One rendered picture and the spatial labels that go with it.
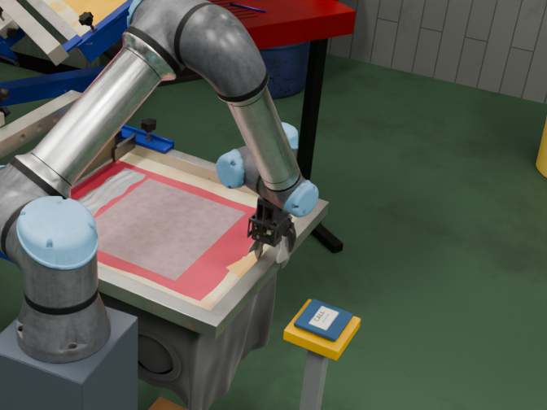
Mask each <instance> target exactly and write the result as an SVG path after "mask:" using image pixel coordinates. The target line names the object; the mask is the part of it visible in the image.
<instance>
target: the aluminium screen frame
mask: <svg viewBox="0 0 547 410"><path fill-rule="evenodd" d="M129 153H131V154H134V155H138V156H141V157H143V158H145V159H149V160H152V161H155V162H157V163H160V164H163V165H166V166H169V167H171V168H175V169H177V170H180V171H183V172H187V173H189V174H192V175H195V176H197V177H201V178H203V179H206V180H209V181H213V182H215V183H217V184H220V185H223V184H222V183H221V181H220V180H219V178H218V175H217V164H215V163H212V162H209V161H207V160H204V159H200V158H197V157H195V156H193V155H188V154H186V153H183V152H180V151H178V150H174V149H170V150H169V151H167V152H166V153H161V152H159V151H157V150H152V149H150V148H147V147H145V146H140V145H138V144H135V148H134V149H133V150H132V151H130V152H129ZM234 190H238V191H241V192H244V193H246V194H250V195H252V196H255V197H257V198H259V197H260V195H258V194H257V193H255V192H253V191H252V190H250V189H248V188H247V187H246V186H242V187H241V188H236V189H234ZM328 207H329V202H327V201H325V200H322V199H318V200H317V203H316V205H315V207H314V209H313V210H312V211H311V212H310V213H309V214H308V215H306V216H303V217H298V218H297V219H296V220H295V221H294V223H295V224H294V226H295V231H296V240H295V245H294V247H293V250H292V252H291V254H292V253H293V252H294V251H295V250H296V248H297V247H298V246H299V245H300V244H301V243H302V242H303V240H305V239H306V237H307V236H309V234H310V233H311V232H312V231H313V230H314V229H315V227H316V226H317V225H318V224H319V223H320V222H321V221H322V219H323V218H324V217H325V216H326V215H327V212H328ZM278 251H279V244H278V245H277V246H276V247H273V246H271V247H270V248H269V249H268V250H267V251H266V252H265V253H264V254H263V255H262V256H261V257H260V258H259V259H258V260H257V261H256V262H255V263H254V264H253V265H252V266H251V267H250V268H249V270H248V271H247V272H246V273H245V274H244V275H243V276H242V277H241V278H240V279H239V280H238V281H237V283H236V284H235V285H234V286H233V287H232V288H231V289H230V290H229V291H228V292H227V293H226V294H225V296H224V297H223V298H222V299H221V300H220V301H219V302H218V303H217V304H216V305H215V306H214V307H213V308H212V310H211V311H209V310H207V309H204V308H202V307H199V306H197V305H194V304H193V303H189V302H187V301H185V300H183V299H179V298H177V297H175V296H172V295H170V294H167V293H164V292H163V291H161V290H157V289H155V288H153V287H150V286H147V285H145V284H143V283H141V282H139V281H135V280H133V279H131V278H128V277H125V276H123V275H121V274H119V273H115V272H113V271H111V270H109V269H106V268H103V267H101V266H99V265H98V291H100V292H102V293H104V294H107V295H110V296H111V297H113V298H116V299H119V300H121V301H123V302H126V303H128V304H131V305H133V306H135V307H137V308H141V309H142V310H144V311H147V312H150V313H152V314H154V315H157V316H159V317H162V318H164V319H166V320H168V321H172V322H173V323H176V324H178V325H181V326H183V327H185V328H187V329H191V330H193V331H195V332H197V333H199V334H202V335H204V336H207V337H209V338H212V339H214V340H216V339H217V338H218V337H219V336H220V334H221V333H222V332H223V331H224V329H226V327H227V326H228V325H229V324H230V323H231V322H232V321H233V319H234V318H235V317H236V316H237V315H238V314H239V313H240V312H241V311H242V310H243V309H244V308H245V307H246V305H247V304H248V303H249V302H250V301H251V300H252V298H253V297H254V296H255V295H256V294H257V293H258V291H259V290H260V289H261V288H262V287H263V286H264V285H265V283H266V282H267V281H268V280H269V279H270V278H271V277H272V276H273V275H274V274H275V273H276V272H277V271H278V269H279V268H280V267H281V264H277V261H276V258H277V255H278Z"/></svg>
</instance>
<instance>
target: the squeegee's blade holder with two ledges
mask: <svg viewBox="0 0 547 410"><path fill-rule="evenodd" d="M111 162H112V158H111V157H108V158H106V159H105V160H104V161H102V162H101V163H99V164H97V165H96V166H94V167H93V168H91V169H90V170H89V171H87V172H85V173H84V174H82V175H81V176H79V177H78V179H77V180H76V181H75V182H74V183H73V185H72V186H71V189H72V188H74V187H75V186H77V185H79V184H80V183H82V182H83V181H84V180H86V179H87V178H89V177H91V176H92V175H93V174H95V173H96V172H97V171H99V170H100V169H102V168H104V167H105V166H107V165H108V164H109V163H111Z"/></svg>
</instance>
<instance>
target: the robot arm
mask: <svg viewBox="0 0 547 410"><path fill-rule="evenodd" d="M127 26H128V28H127V29H126V30H125V31H124V32H123V34H122V37H123V48H122V49H121V50H120V51H119V53H118V54H117V55H116V56H115V57H114V58H113V60H112V61H111V62H110V63H109V64H108V65H107V66H106V67H105V68H104V69H103V70H102V72H101V73H100V74H99V75H98V76H97V77H96V79H95V80H94V81H93V82H92V83H91V84H90V86H89V87H88V88H87V89H86V90H85V92H84V93H83V94H82V95H81V96H80V97H79V98H78V99H77V100H76V101H75V102H74V103H73V105H72V106H71V107H70V108H69V109H68V111H67V112H66V113H65V114H64V115H63V116H62V118H61V119H60V120H59V121H58V122H57V123H56V125H55V126H54V127H53V128H52V129H51V130H50V132H49V133H48V134H47V135H46V136H45V137H44V138H43V139H42V140H41V141H40V143H39V144H38V145H37V146H36V147H35V148H34V150H33V151H32V152H31V153H30V154H27V155H16V156H15V157H14V158H13V159H12V161H11V162H10V163H9V164H8V165H0V251H1V252H2V253H3V254H4V255H5V256H6V257H7V258H8V259H9V260H11V261H12V262H13V263H14V264H15V265H16V266H17V267H18V268H19V269H20V271H21V272H22V277H23V286H24V301H23V303H22V306H21V309H20V313H19V315H18V318H17V322H16V327H15V328H16V337H17V342H18V344H19V346H20V348H21V350H22V351H23V352H24V353H25V354H27V355H29V356H30V357H32V358H34V359H35V360H40V361H42V362H47V363H52V364H65V363H72V362H76V361H78V360H83V359H85V358H87V357H90V356H91V355H93V354H95V353H96V352H97V351H99V350H100V349H101V348H102V347H103V346H104V345H105V344H106V342H107V340H108V339H109V336H110V331H111V328H110V316H109V314H108V311H107V309H106V308H105V306H104V305H103V301H102V299H101V297H100V294H99V292H98V250H97V249H98V232H97V229H96V224H95V220H94V217H93V215H92V214H91V212H90V211H89V209H88V208H87V207H85V206H84V205H83V204H81V203H79V202H77V201H76V200H73V199H71V190H70V189H71V186H72V185H73V183H74V182H75V181H76V180H77V179H78V177H79V176H80V175H81V174H82V173H83V172H84V171H85V170H86V169H87V168H88V166H89V165H90V164H91V163H92V162H93V160H94V159H95V158H96V157H97V156H98V154H99V153H100V152H101V151H102V150H103V148H104V147H105V146H106V145H107V144H108V143H109V142H110V141H111V140H112V138H113V137H114V136H115V135H116V134H117V132H118V131H119V130H120V129H121V128H122V126H123V125H124V124H125V123H126V122H127V120H128V119H129V118H130V117H131V116H132V114H133V113H134V112H135V111H136V110H137V109H138V108H139V107H140V106H141V105H142V103H143V102H144V101H145V100H146V99H147V97H148V96H149V95H150V94H151V92H152V91H153V90H154V89H155V88H156V86H157V85H158V84H159V83H160V82H161V81H170V80H174V79H175V78H176V77H177V76H178V75H179V74H180V73H181V71H182V70H183V69H184V68H185V67H186V68H189V69H190V70H192V71H194V72H196V73H198V74H200V75H201V77H203V78H204V79H205V80H207V81H208V82H209V83H210V84H211V85H212V87H213V88H214V90H215V92H216V94H217V96H218V98H219V99H220V100H222V101H224V102H226V103H227V104H228V106H229V108H230V110H231V113H232V115H233V117H234V119H235V121H236V124H237V126H238V128H239V130H240V132H241V134H242V136H243V139H244V141H245V142H246V146H243V147H240V148H238V149H236V150H235V149H233V150H232V151H230V152H228V153H226V154H224V155H222V156H221V157H220V158H219V159H218V161H217V175H218V178H219V180H220V181H221V183H222V184H223V185H224V186H225V187H226V188H228V189H236V188H241V187H242V186H246V187H247V188H248V189H250V190H252V191H253V192H255V193H257V194H258V195H260V197H259V198H258V199H257V205H256V212H255V213H254V214H253V215H252V216H251V217H250V218H248V228H247V238H249V237H250V236H252V239H253V243H252V244H251V246H250V247H249V249H248V253H251V252H253V251H254V252H255V256H256V259H257V260H258V259H259V258H260V256H261V254H262V253H263V251H264V250H263V245H264V244H267V245H270V246H273V247H276V246H277V245H278V244H279V251H278V255H277V258H276V261H277V264H281V268H284V267H285V266H286V264H287V262H288V260H289V259H290V256H291V252H292V250H293V247H294V245H295V240H296V231H295V226H294V224H295V223H294V222H291V219H292V218H293V217H292V216H291V215H293V216H295V217H303V216H306V215H308V214H309V213H310V212H311V211H312V210H313V209H314V207H315V205H316V203H317V200H318V189H317V187H316V186H315V185H314V184H312V183H311V182H310V181H309V180H305V179H304V178H303V176H302V174H301V172H300V168H299V166H298V163H297V162H296V153H297V149H298V132H297V130H296V128H295V127H294V126H292V125H289V124H287V123H283V122H281V120H280V118H279V116H278V113H277V110H276V108H275V106H274V102H273V100H272V98H271V95H270V93H269V90H268V87H267V84H268V81H269V74H268V71H267V69H266V66H265V63H264V61H263V59H262V57H261V55H260V52H259V51H258V49H257V47H256V44H255V42H254V41H253V40H252V38H251V36H250V34H249V33H248V31H247V30H246V29H245V27H244V26H243V24H242V23H241V22H240V21H239V20H238V19H237V17H236V16H235V15H233V14H232V13H231V12H230V11H228V10H226V9H225V8H223V7H220V6H218V5H216V4H214V3H211V2H209V1H207V0H133V2H132V4H131V6H130V8H129V16H127ZM251 222H252V229H251V230H250V223H251ZM249 230H250V231H249Z"/></svg>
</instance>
